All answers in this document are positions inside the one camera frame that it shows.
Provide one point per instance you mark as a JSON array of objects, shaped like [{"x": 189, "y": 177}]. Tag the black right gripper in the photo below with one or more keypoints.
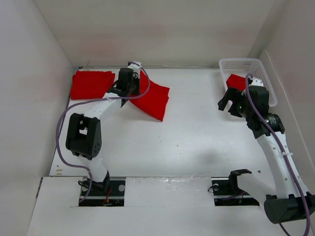
[{"x": 229, "y": 95}]

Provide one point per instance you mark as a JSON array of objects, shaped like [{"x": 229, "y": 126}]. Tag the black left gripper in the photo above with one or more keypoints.
[{"x": 137, "y": 81}]

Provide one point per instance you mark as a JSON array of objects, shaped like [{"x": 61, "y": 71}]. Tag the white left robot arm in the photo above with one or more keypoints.
[{"x": 84, "y": 138}]

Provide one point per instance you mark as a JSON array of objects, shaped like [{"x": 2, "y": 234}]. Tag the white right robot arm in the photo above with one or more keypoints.
[{"x": 290, "y": 199}]

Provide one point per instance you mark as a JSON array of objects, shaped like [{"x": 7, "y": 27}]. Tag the red t-shirts in basket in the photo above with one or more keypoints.
[{"x": 237, "y": 82}]

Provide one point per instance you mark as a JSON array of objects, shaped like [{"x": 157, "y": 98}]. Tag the folded red t-shirt stack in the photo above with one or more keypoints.
[{"x": 91, "y": 84}]

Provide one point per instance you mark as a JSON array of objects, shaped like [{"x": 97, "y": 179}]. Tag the white plastic basket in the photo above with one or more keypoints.
[{"x": 243, "y": 66}]

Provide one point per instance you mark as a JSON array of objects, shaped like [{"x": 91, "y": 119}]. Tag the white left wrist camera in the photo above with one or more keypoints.
[{"x": 136, "y": 67}]

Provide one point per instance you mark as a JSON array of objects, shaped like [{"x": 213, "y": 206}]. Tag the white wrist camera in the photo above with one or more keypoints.
[
  {"x": 136, "y": 67},
  {"x": 253, "y": 81}
]

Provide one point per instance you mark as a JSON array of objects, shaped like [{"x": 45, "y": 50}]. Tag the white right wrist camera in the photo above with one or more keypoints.
[{"x": 253, "y": 81}]

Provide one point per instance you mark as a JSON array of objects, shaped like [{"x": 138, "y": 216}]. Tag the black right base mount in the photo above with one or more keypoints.
[{"x": 227, "y": 193}]

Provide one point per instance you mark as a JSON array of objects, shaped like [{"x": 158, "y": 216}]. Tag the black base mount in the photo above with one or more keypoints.
[
  {"x": 227, "y": 193},
  {"x": 114, "y": 197}
]

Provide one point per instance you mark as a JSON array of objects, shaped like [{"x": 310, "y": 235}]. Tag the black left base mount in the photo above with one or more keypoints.
[{"x": 114, "y": 197}]

